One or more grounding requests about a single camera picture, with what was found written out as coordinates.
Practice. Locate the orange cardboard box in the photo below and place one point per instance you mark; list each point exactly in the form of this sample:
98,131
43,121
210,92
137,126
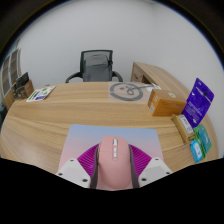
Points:
166,103

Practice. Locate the pink and blue mouse pad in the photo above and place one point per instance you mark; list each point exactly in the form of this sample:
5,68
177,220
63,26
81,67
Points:
83,136

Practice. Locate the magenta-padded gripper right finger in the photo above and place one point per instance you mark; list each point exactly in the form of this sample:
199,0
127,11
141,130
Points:
155,170

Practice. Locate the green box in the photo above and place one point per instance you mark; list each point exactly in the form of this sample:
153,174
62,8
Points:
204,138

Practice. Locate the small blue box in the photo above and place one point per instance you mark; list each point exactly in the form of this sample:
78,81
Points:
196,151

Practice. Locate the clear sheet with grey swirl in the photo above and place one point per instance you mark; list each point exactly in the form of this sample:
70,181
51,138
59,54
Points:
128,91

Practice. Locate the wooden shelf unit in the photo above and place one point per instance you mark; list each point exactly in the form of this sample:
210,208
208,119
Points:
8,71

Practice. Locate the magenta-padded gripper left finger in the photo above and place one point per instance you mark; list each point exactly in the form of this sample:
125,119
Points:
75,171

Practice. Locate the black mesh office chair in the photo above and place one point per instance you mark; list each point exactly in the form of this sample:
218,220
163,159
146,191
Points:
83,58

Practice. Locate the white green purple leaflet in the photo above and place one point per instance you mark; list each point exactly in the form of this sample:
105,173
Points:
40,94

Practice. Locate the small tan box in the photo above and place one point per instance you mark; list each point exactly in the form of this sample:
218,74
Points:
183,128

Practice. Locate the grey backpack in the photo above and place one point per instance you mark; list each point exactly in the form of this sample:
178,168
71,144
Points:
96,68

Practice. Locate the brown cardboard box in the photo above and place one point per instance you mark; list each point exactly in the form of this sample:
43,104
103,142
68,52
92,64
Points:
28,90

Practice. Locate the pink computer mouse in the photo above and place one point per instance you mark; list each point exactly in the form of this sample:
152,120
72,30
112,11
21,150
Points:
113,166

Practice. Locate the wooden side desk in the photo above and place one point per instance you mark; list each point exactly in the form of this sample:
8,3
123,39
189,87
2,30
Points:
160,75

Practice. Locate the purple product card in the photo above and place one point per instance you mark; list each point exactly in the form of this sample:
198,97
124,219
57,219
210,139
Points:
198,103

